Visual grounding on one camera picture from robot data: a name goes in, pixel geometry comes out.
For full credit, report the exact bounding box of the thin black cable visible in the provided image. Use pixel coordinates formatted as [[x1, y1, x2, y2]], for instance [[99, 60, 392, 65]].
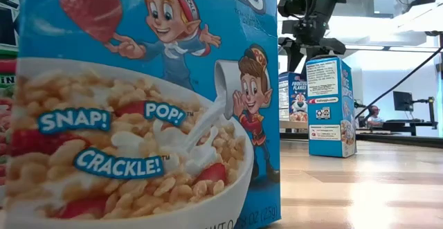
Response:
[[355, 45, 443, 120]]

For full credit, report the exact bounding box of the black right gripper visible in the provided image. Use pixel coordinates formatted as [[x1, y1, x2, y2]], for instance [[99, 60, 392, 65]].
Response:
[[278, 12, 347, 75]]

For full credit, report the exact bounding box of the black computer monitor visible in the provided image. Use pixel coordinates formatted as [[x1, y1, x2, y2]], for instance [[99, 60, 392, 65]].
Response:
[[392, 90, 414, 112]]

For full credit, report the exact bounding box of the light blue Rice Krispies box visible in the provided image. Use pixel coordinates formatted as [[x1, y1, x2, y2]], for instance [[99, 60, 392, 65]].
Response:
[[1, 0, 282, 229], [305, 55, 357, 158]]

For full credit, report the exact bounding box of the black desk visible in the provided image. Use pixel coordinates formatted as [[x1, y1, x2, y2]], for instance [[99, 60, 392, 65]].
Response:
[[382, 118, 439, 136]]

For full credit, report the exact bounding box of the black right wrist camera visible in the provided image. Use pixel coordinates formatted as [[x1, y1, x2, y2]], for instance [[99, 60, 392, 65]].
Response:
[[277, 0, 309, 18]]

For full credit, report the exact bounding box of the black metal table frame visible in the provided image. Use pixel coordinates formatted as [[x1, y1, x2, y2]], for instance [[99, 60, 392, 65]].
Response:
[[279, 131, 443, 149]]

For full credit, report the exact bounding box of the dark blue Frosted Flakes box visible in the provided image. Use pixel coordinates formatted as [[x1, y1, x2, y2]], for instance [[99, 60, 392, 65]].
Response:
[[278, 71, 309, 123]]

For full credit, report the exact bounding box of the green cereal box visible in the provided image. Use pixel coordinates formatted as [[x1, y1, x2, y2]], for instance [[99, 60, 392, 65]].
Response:
[[0, 0, 21, 209]]

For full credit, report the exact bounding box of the person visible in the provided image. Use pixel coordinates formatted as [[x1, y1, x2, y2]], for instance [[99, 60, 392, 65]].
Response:
[[365, 104, 384, 127]]

